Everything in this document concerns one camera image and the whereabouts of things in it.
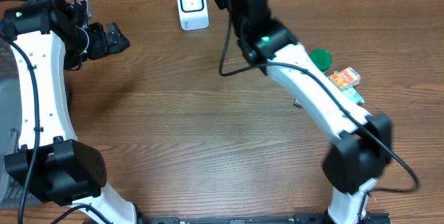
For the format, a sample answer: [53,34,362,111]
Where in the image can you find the green lid spice jar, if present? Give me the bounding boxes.
[309,49,332,72]

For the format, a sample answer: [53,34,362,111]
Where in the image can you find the orange small box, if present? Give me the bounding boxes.
[329,67,361,90]

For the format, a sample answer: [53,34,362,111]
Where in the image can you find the teal white packet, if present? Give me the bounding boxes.
[342,87,365,104]

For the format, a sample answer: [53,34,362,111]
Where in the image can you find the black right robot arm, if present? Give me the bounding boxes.
[215,0,392,223]

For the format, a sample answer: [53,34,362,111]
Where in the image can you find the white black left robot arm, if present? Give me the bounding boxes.
[1,0,139,223]

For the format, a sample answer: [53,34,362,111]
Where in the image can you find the white barcode scanner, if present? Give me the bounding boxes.
[177,0,209,31]

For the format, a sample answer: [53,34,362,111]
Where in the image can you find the grey plastic mesh basket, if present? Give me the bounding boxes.
[1,41,23,209]

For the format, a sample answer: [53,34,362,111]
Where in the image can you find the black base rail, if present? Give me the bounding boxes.
[139,214,330,224]

